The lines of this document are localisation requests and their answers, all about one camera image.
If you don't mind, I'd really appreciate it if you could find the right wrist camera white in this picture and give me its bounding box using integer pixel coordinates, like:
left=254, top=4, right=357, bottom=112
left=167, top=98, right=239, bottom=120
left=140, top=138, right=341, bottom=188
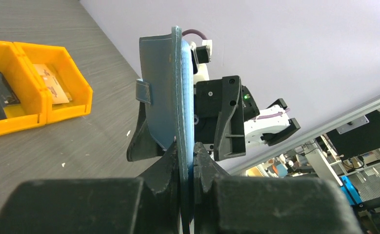
left=190, top=39, right=213, bottom=65

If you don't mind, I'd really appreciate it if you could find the yellow three-compartment bin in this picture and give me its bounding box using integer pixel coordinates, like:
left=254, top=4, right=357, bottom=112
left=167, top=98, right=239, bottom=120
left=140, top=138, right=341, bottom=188
left=0, top=41, right=93, bottom=136

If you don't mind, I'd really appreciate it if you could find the blue card holder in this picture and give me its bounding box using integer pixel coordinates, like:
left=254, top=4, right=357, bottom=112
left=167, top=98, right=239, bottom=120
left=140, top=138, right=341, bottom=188
left=136, top=26, right=195, bottom=234

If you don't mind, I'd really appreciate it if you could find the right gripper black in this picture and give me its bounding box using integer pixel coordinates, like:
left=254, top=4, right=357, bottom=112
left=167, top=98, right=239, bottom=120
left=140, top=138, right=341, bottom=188
left=126, top=76, right=246, bottom=162

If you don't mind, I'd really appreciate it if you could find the blue plastic bin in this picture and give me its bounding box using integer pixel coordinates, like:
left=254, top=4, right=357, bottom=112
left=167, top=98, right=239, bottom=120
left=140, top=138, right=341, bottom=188
left=339, top=176, right=364, bottom=207

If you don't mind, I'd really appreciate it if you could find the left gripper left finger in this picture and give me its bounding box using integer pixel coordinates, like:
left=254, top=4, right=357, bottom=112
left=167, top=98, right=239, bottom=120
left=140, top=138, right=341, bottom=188
left=0, top=144, right=179, bottom=234

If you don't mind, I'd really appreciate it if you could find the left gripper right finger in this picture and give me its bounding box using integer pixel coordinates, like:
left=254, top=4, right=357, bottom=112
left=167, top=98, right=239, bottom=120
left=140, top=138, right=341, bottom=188
left=194, top=143, right=362, bottom=234

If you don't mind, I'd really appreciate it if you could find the tan cards stack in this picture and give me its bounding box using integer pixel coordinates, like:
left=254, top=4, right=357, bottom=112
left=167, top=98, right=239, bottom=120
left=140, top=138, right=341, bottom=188
left=33, top=64, right=71, bottom=104

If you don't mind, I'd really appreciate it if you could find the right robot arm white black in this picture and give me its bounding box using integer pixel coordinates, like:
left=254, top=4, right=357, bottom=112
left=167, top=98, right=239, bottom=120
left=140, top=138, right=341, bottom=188
left=126, top=63, right=300, bottom=161

